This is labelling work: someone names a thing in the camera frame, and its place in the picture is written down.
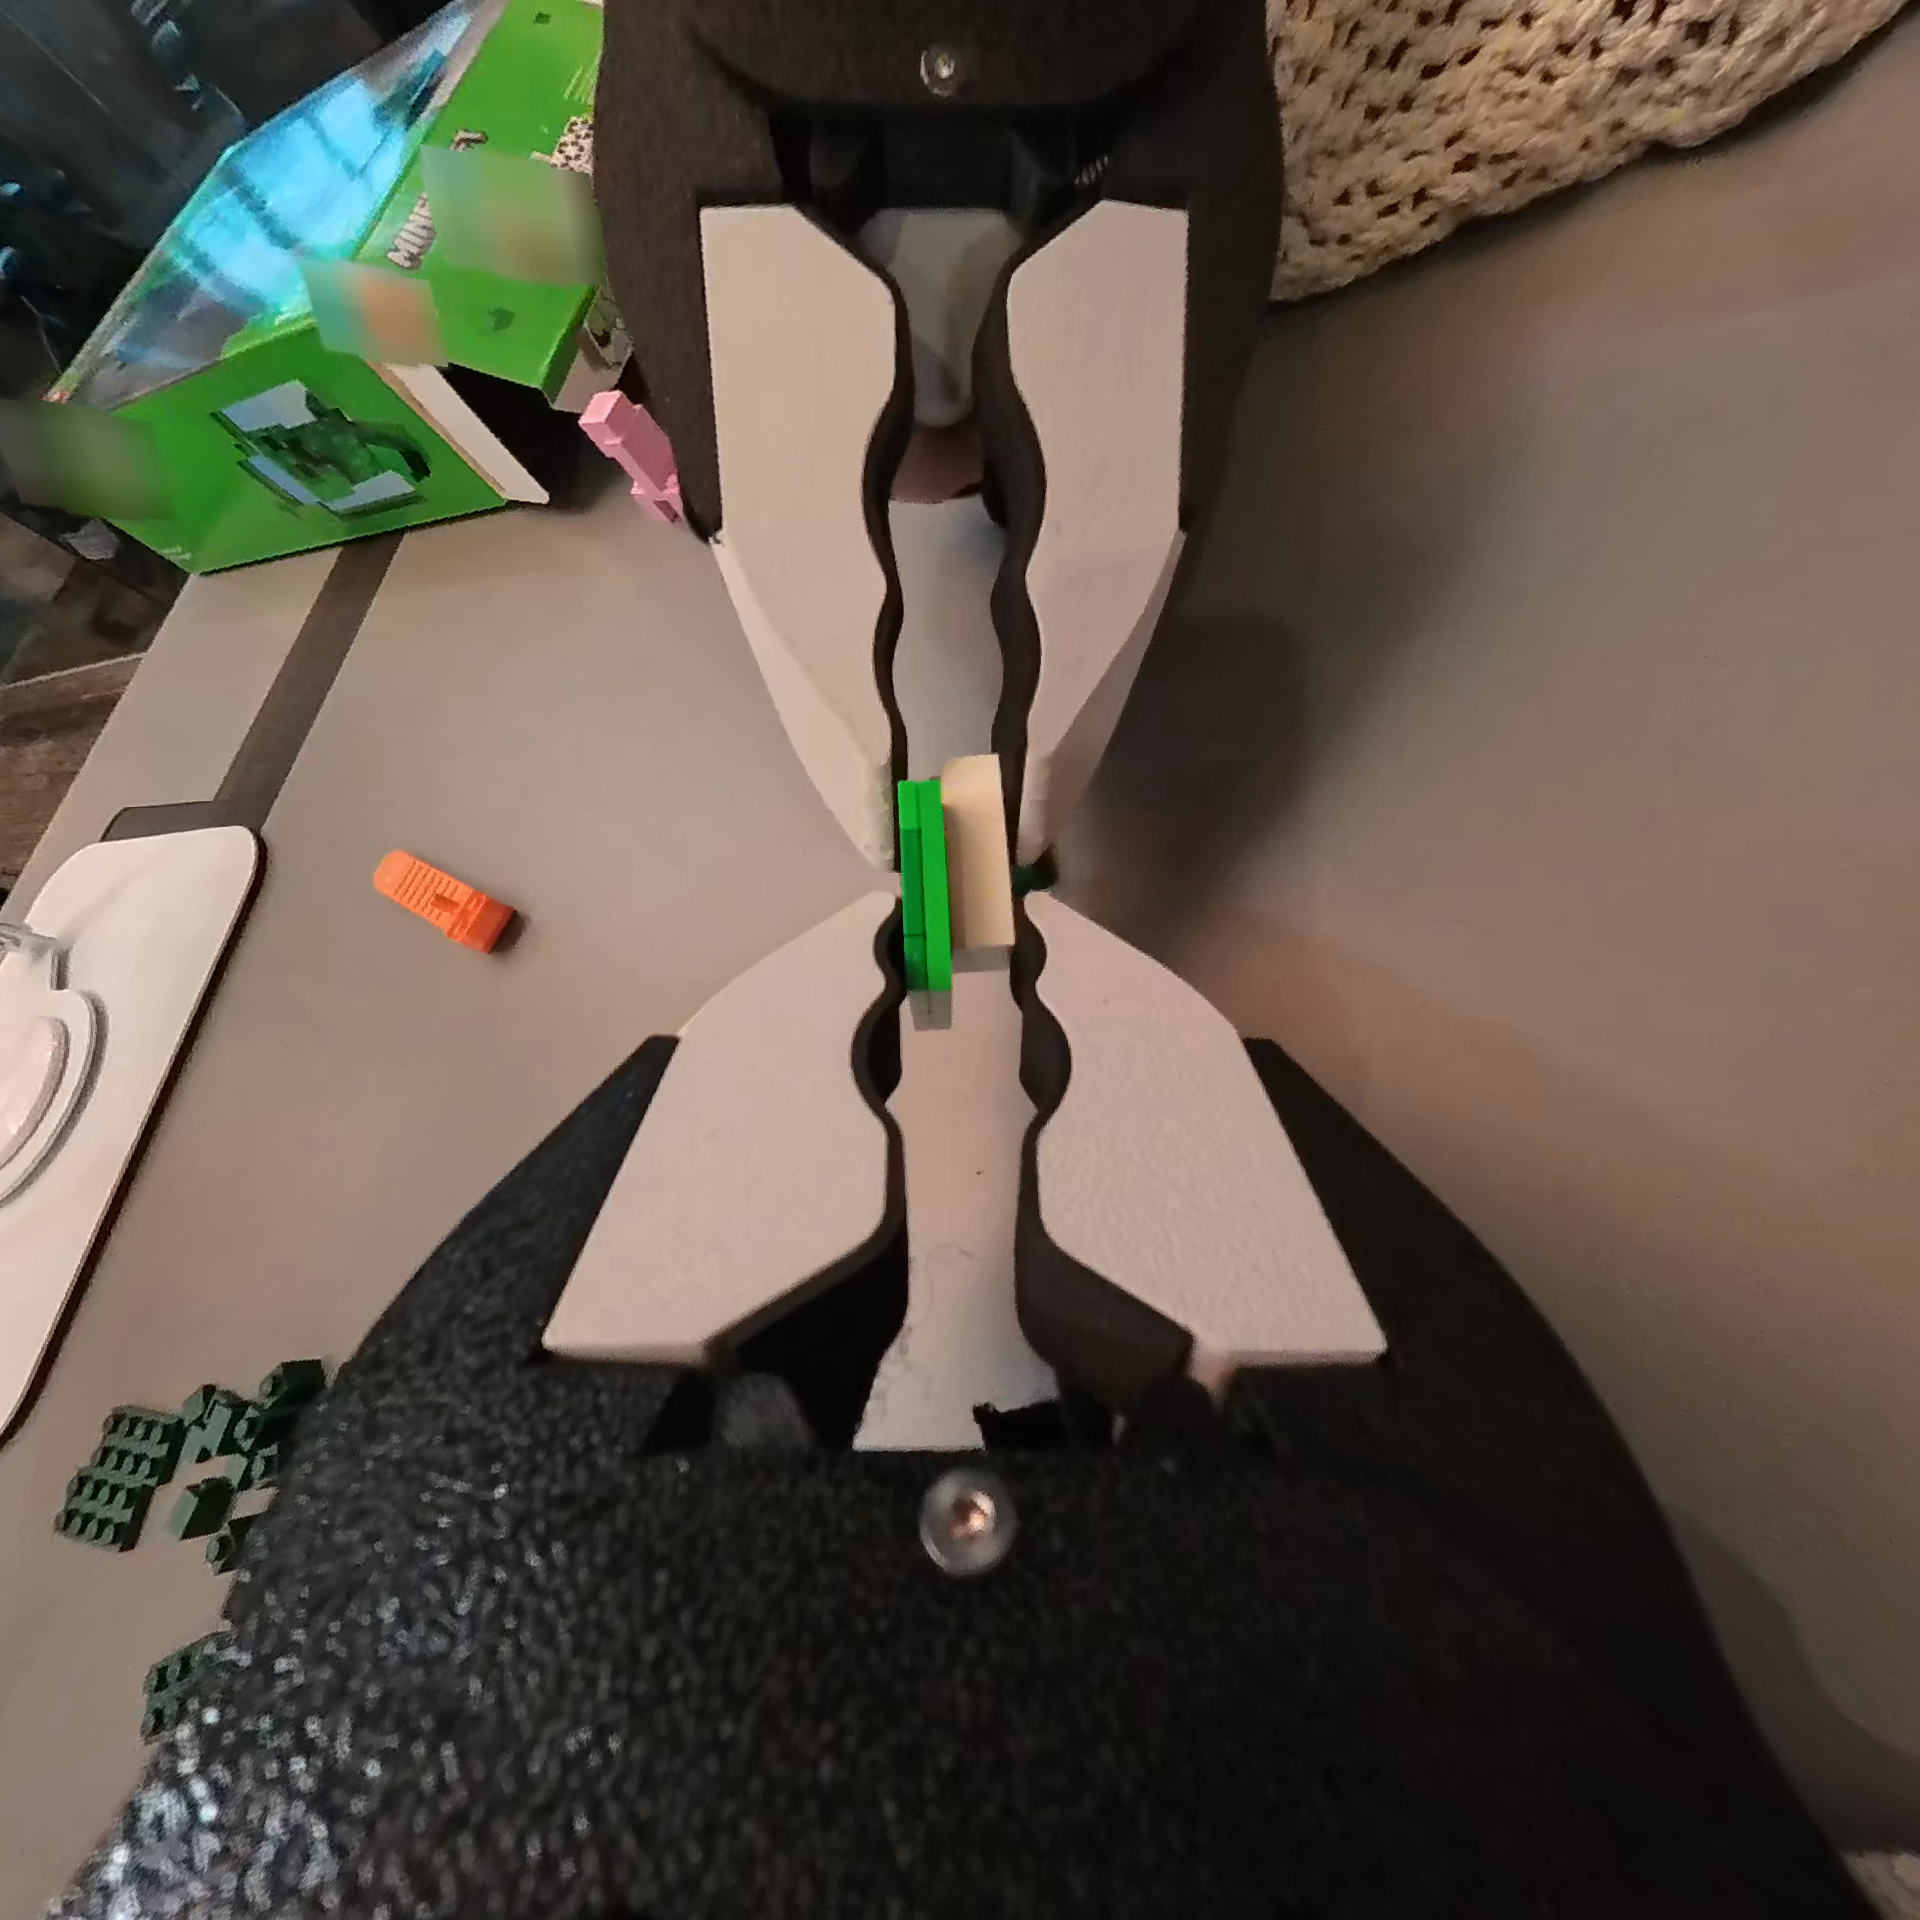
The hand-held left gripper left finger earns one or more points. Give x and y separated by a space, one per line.
721 1170

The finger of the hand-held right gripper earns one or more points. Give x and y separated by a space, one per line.
1111 451
795 451

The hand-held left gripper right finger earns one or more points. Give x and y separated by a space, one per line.
1200 1185

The bright green lego tile panel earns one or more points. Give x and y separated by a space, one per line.
923 884

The person's right forearm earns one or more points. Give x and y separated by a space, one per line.
1501 120

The pink lego pig figure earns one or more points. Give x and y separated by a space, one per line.
630 435

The green lego set box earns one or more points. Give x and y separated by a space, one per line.
225 518

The orange brick separator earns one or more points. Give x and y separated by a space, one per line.
442 901

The black strip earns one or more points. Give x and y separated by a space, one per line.
308 674

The white rounded board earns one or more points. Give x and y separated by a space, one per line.
150 1050

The pile of dark green bricks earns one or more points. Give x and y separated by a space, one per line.
135 1478

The clear plastic dish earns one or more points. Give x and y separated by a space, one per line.
45 1080

